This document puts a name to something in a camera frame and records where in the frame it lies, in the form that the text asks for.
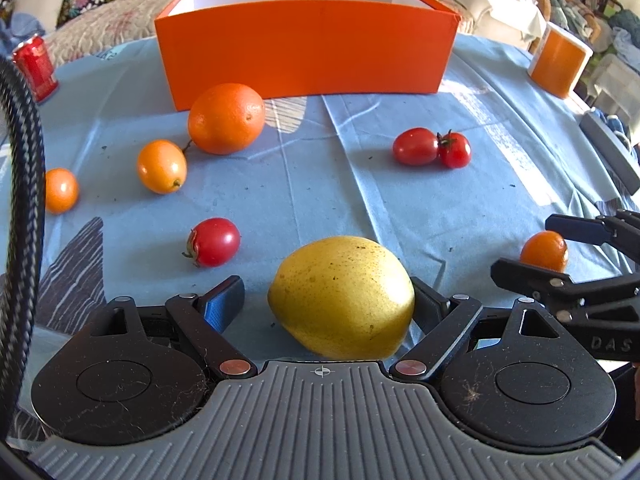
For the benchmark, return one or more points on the small orange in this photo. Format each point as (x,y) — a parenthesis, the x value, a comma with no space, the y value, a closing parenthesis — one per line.
(62,190)
(162,167)
(546,249)

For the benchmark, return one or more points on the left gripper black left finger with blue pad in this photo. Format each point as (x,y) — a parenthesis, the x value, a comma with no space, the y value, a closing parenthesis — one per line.
(203,319)

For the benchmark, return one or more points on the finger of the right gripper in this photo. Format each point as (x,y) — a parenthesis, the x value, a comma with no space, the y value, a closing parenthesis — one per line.
(621,230)
(545,284)

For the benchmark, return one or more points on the floral quilted sofa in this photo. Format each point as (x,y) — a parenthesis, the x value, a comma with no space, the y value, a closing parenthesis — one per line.
(103,28)

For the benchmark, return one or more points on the yellow pear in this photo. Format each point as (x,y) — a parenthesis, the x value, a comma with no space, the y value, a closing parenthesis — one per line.
(344,298)

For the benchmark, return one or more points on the orange white small box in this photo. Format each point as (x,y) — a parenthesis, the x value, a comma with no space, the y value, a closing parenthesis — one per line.
(558,61)

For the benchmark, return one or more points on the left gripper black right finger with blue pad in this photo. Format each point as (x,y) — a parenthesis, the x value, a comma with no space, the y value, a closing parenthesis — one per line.
(446,324)

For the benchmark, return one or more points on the large orange near box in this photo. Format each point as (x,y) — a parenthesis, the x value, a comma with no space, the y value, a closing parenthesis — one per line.
(226,119)

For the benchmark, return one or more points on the red soda can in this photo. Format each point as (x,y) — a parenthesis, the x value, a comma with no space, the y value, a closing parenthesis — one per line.
(32,58)

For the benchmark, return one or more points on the grey remote control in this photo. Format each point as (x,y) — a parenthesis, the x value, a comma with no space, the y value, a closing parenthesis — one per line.
(613,152)

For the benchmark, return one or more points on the light blue tablecloth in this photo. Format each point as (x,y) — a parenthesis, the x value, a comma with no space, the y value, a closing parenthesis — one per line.
(323,166)

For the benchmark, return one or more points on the red tomato centre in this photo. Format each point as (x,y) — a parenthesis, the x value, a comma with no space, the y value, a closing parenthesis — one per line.
(213,242)

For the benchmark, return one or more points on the red tomato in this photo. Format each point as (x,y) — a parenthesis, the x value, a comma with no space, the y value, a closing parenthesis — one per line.
(454,150)
(416,147)
(213,242)

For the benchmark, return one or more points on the orange cardboard box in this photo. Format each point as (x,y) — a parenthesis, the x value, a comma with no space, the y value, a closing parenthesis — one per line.
(283,48)

